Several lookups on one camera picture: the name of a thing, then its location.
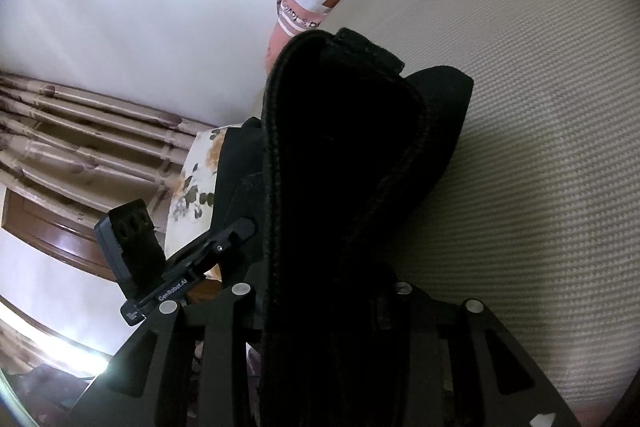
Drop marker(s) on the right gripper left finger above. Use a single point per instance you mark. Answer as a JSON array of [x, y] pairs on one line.
[[182, 364]]

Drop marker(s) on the floral white pillow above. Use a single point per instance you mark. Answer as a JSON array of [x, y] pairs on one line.
[[192, 204]]

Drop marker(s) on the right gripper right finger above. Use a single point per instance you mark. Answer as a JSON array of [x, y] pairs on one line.
[[464, 368]]

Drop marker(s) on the black pants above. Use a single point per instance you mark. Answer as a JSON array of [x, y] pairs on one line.
[[336, 175]]

